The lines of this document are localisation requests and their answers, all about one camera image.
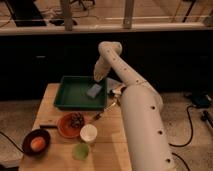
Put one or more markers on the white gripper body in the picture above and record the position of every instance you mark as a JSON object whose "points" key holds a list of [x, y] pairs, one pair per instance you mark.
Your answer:
{"points": [[101, 69]]}

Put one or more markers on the blue-grey sponge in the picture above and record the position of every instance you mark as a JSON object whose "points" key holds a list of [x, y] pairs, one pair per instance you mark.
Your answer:
{"points": [[94, 91]]}

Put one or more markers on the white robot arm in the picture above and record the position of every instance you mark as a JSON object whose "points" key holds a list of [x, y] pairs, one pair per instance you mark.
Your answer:
{"points": [[141, 106]]}

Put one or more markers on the green plastic tray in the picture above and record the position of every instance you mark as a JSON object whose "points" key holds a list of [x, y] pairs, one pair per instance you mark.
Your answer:
{"points": [[72, 94]]}

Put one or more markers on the brown pine cone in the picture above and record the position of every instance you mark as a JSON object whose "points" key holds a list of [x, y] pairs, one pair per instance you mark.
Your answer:
{"points": [[77, 120]]}

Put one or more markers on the orange terracotta bowl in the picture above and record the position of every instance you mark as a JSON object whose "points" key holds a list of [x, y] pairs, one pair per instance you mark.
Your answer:
{"points": [[64, 128]]}

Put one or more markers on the white paper cup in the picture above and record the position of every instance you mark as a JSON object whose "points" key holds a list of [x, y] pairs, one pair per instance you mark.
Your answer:
{"points": [[88, 133]]}

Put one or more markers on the black flat bar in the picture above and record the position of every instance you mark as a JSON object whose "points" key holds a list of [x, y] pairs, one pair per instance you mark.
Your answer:
{"points": [[48, 126]]}

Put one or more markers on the orange fruit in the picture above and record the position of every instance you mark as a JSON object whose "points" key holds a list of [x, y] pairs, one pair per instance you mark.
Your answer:
{"points": [[37, 144]]}

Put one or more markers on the dark brown bowl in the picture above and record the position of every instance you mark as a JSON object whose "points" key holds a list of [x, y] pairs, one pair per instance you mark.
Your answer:
{"points": [[27, 150]]}

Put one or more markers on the metal spoon with dark handle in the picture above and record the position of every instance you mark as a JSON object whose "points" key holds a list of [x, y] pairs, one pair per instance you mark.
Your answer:
{"points": [[99, 115]]}

